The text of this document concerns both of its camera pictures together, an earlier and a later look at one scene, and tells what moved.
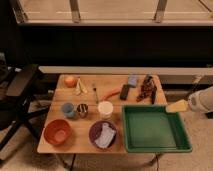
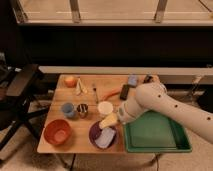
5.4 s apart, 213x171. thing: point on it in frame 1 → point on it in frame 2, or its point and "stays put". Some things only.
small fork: (95, 93) stays put
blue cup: (68, 110) stays put
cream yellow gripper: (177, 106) → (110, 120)
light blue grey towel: (105, 136) stays put
